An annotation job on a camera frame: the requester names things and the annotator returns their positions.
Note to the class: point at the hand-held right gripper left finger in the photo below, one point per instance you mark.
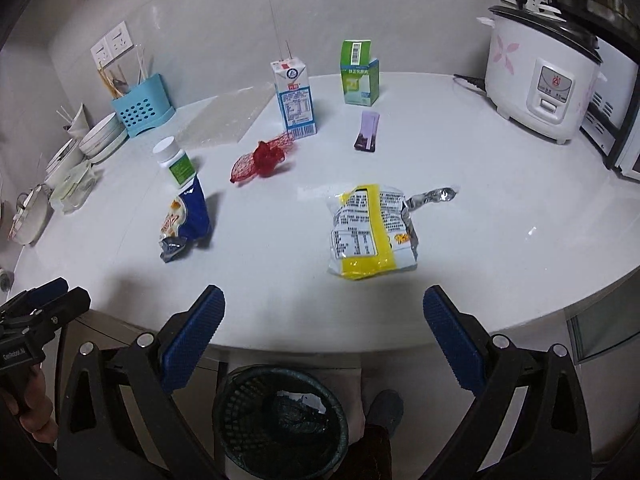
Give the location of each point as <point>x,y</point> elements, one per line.
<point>192,340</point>

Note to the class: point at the person's grey shoe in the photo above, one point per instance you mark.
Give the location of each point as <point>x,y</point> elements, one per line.
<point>385,410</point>

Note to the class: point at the green paper box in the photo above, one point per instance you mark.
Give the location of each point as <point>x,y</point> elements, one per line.
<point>361,85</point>

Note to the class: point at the yellow white snack bag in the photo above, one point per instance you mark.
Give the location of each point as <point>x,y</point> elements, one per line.
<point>360,232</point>

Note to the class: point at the metal spoon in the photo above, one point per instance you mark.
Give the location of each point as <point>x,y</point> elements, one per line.
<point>117,82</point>

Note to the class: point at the person's leg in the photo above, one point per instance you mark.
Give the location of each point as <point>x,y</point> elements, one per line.
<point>372,452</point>

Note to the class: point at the red mesh bag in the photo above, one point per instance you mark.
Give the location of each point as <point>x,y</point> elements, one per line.
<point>262,159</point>

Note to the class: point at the blue snack bag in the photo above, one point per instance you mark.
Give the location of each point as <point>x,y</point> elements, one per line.
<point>194,210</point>

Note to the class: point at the person's left hand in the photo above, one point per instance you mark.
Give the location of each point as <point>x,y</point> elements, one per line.
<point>37,410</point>

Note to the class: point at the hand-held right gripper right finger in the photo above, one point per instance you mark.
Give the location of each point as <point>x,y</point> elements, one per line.
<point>452,340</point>

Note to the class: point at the white microwave oven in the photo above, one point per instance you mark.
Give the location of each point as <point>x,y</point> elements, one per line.
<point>631,162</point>

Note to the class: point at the stack of white bowls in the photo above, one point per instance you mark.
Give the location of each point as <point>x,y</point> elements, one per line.
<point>102,137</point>

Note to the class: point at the white bottle green label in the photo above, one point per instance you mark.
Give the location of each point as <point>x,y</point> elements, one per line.
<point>176,164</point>

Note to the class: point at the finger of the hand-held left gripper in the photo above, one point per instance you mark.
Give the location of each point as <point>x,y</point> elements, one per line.
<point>70,307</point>
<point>47,290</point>

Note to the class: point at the dark mesh trash bin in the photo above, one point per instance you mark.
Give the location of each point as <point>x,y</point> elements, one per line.
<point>240,435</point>

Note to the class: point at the bundle of wooden chopsticks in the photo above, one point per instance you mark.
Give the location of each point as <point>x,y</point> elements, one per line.
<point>107,80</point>

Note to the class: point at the white cup with sticks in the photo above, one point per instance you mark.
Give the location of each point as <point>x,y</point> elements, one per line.
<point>77,122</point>

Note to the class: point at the blue white milk carton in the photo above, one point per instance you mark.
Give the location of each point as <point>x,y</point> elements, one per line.
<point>296,102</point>

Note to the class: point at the white rice cooker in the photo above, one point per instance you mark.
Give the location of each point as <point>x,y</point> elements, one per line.
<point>530,70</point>

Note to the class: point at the purple sachet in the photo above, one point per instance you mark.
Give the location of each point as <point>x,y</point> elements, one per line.
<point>367,130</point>

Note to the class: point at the steel pot with lid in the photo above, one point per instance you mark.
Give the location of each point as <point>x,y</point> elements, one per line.
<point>25,215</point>

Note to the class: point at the blue utensil holder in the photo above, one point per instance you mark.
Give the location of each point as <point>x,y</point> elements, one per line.
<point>145,107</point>

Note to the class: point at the white countertop appliance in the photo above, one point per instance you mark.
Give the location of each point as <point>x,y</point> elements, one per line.
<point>612,100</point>

